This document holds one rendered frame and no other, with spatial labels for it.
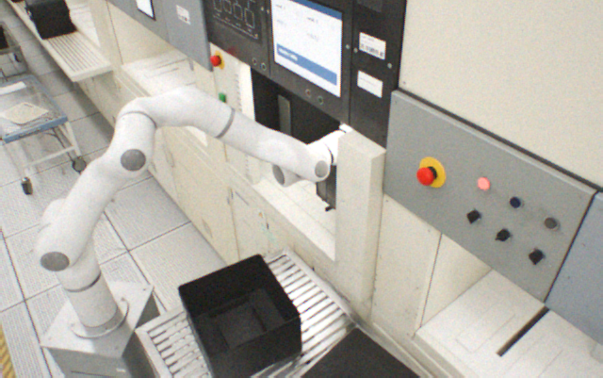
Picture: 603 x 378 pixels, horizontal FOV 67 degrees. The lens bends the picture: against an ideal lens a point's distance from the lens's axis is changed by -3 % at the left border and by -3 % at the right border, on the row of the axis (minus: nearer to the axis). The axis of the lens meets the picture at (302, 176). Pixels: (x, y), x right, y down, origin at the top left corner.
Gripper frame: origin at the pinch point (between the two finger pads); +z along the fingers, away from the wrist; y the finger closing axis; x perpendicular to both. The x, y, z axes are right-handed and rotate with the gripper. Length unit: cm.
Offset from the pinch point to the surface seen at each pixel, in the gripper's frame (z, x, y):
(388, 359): -29, -37, 46
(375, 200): -20.8, 3.2, 27.0
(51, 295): -105, -124, -124
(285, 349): -48, -42, 23
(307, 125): 13, -23, -45
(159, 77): -7, -39, -161
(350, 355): -37, -37, 38
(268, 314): -43, -46, 7
